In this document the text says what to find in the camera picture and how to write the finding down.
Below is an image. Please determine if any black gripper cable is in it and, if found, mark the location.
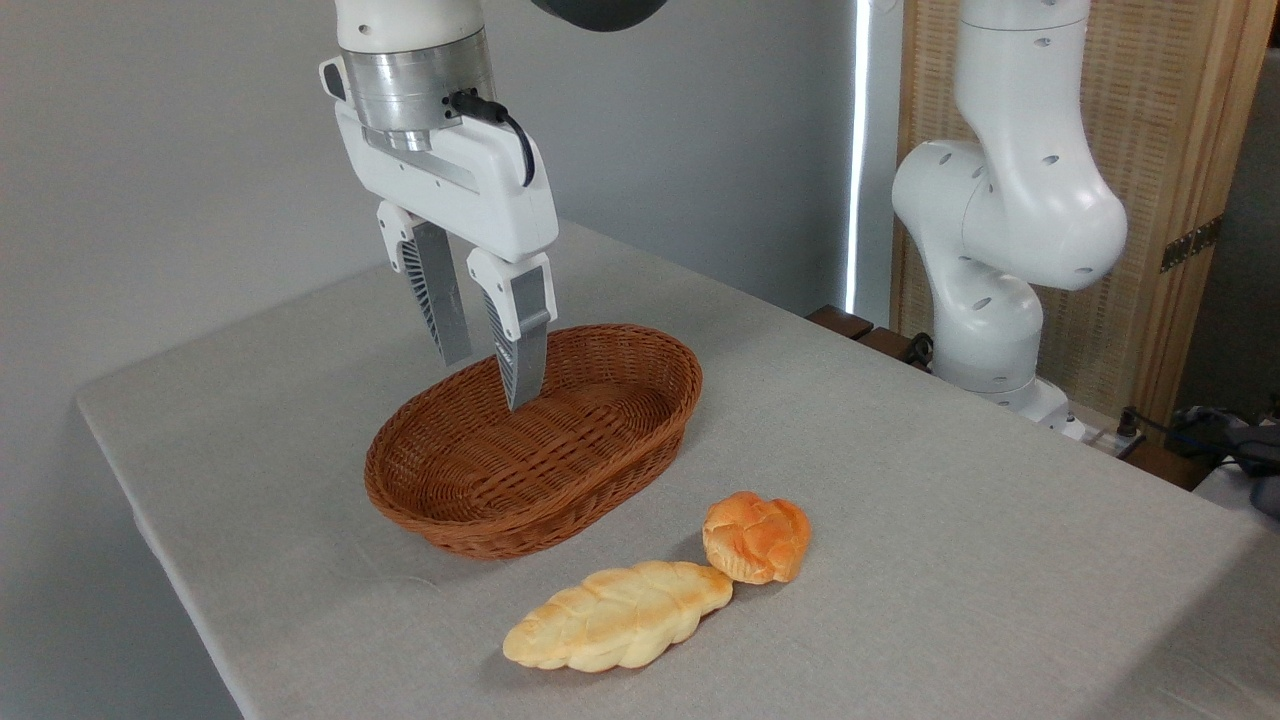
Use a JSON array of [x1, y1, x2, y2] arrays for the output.
[[448, 89, 538, 189]]

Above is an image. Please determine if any brown oval wicker basket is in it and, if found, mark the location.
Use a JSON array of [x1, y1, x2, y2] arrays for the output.
[[364, 323, 704, 560]]

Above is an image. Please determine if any dark metal screen hinge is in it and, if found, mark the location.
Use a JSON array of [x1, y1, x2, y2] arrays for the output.
[[1160, 214, 1224, 274]]

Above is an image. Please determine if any black cable bundle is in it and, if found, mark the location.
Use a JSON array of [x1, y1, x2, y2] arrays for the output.
[[1140, 395, 1280, 518]]

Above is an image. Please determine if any dark wooden block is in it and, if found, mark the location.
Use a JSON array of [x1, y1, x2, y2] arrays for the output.
[[858, 326, 933, 369], [806, 304, 877, 342]]

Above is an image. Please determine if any long braided pale bread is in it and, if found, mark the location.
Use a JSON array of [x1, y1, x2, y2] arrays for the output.
[[502, 560, 735, 673]]

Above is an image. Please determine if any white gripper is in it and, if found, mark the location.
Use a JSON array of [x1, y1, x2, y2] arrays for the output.
[[320, 57, 560, 413]]

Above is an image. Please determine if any grey tablecloth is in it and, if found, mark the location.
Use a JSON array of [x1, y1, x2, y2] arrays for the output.
[[75, 220, 1280, 720]]

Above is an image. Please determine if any small round orange bread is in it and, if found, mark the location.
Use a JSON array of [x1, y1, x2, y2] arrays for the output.
[[702, 491, 812, 586]]

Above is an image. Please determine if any vertical white light strip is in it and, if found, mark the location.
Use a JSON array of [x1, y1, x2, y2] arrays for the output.
[[845, 0, 874, 316]]

